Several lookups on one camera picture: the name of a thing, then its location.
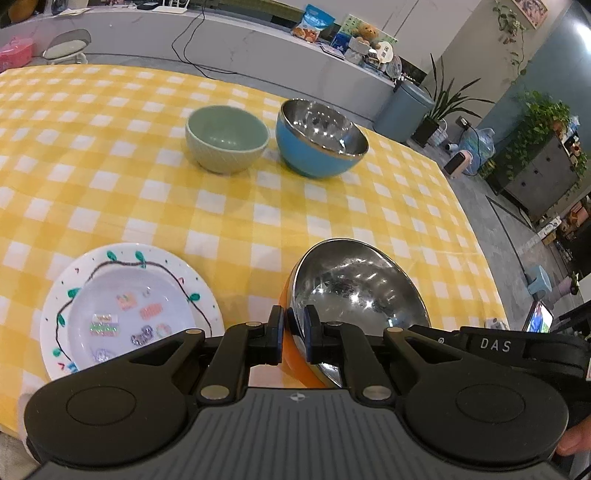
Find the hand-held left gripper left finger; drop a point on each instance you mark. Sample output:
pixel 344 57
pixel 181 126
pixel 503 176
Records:
pixel 278 336

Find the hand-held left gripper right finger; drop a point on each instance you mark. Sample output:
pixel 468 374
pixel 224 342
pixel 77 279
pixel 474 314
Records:
pixel 310 338

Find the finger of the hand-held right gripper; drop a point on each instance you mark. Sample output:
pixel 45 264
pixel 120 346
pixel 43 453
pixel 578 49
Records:
pixel 438 334

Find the orange steel bowl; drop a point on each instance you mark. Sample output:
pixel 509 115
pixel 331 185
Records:
pixel 360 300

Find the small white sticker plate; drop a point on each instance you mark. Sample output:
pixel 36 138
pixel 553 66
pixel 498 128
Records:
pixel 138 295

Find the blue steel bowl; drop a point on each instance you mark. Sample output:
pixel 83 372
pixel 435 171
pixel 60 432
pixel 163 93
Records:
pixel 318 147

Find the green ceramic bowl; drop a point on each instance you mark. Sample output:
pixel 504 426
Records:
pixel 224 138

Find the white plate with vine drawing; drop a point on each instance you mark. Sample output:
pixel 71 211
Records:
pixel 69 286

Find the person's right hand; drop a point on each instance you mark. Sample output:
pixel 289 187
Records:
pixel 575 441

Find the tablet screen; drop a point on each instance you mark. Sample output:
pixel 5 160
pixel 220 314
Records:
pixel 539 317

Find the small blue stool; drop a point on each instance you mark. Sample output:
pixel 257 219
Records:
pixel 539 279

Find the grey drawer cabinet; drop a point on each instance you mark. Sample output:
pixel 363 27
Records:
pixel 540 180

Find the pink space heater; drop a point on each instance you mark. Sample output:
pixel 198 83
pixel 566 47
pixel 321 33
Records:
pixel 458 164

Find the blue water jug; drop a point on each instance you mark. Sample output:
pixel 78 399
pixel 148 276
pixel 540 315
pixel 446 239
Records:
pixel 482 147

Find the yellow checked tablecloth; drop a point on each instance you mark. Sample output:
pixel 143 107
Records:
pixel 138 194

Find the grey-blue trash bin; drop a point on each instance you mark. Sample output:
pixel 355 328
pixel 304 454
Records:
pixel 401 110

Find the bushy ivy plant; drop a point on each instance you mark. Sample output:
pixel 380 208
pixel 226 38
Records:
pixel 535 120

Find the long-leaf potted plant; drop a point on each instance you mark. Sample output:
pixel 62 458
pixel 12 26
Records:
pixel 443 101

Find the white marble TV console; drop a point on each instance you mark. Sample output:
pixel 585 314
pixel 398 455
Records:
pixel 254 50

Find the brown teddy bear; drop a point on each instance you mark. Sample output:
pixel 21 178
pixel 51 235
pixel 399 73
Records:
pixel 367 34

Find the blue snack bag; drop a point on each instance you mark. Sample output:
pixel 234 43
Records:
pixel 313 23

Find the hanging vine plant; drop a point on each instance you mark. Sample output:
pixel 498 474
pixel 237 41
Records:
pixel 510 27

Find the green picture board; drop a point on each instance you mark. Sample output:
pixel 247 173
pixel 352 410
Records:
pixel 355 23

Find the white router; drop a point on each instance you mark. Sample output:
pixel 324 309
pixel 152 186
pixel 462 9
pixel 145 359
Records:
pixel 161 4

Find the grey round chair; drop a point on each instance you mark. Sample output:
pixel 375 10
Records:
pixel 69 44

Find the pink plastic box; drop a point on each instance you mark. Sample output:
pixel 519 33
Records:
pixel 16 53

